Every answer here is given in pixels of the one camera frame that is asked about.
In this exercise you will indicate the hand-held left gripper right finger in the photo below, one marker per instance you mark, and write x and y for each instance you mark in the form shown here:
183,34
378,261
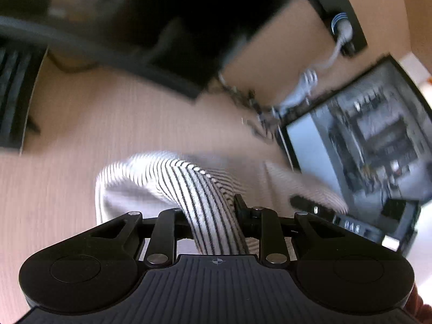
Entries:
271,229

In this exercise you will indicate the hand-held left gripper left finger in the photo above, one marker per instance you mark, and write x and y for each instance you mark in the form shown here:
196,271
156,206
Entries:
167,224

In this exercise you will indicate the striped knit garment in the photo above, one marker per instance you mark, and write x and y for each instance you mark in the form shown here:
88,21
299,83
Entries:
199,195

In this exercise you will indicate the black keyboard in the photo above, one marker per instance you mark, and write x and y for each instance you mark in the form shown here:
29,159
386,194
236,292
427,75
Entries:
341,221

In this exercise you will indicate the maroon cloth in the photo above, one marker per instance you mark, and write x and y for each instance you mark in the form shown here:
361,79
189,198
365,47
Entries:
415,305

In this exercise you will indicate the black slatted object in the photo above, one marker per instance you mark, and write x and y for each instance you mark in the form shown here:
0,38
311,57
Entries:
13,94

